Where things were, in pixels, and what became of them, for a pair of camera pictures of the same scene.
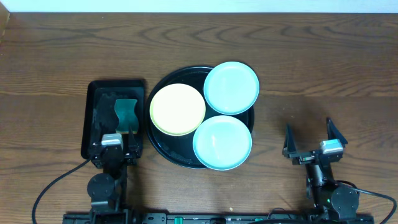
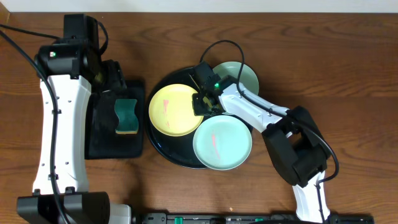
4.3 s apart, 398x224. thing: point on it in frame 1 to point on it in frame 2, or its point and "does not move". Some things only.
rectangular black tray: (98, 113) does not move
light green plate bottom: (222, 143) does not move
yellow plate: (177, 109) does not move
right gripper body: (301, 155) to (202, 107)
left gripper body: (113, 156) to (104, 101)
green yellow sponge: (125, 109) does not move
